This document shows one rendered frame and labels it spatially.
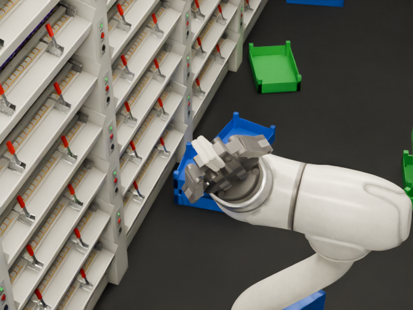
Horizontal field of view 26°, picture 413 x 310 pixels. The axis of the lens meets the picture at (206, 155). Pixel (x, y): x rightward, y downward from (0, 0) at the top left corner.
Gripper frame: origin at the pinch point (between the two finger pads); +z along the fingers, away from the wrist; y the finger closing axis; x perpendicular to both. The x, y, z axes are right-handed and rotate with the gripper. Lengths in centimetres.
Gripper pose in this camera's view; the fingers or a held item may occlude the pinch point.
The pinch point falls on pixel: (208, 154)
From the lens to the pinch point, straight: 102.4
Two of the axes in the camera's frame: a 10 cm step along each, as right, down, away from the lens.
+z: -1.8, -1.5, -9.7
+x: 5.3, 8.2, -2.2
